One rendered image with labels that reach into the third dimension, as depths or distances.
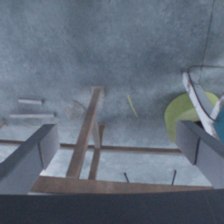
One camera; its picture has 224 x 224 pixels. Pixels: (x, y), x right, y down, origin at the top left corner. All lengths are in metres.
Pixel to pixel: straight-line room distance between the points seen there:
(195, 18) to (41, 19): 0.90
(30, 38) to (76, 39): 0.31
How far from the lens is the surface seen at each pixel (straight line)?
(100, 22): 1.05
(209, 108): 0.82
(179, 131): 0.17
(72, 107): 1.37
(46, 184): 0.77
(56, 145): 0.17
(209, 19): 1.13
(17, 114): 1.70
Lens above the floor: 1.02
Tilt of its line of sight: 49 degrees down
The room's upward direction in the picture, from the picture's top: 171 degrees counter-clockwise
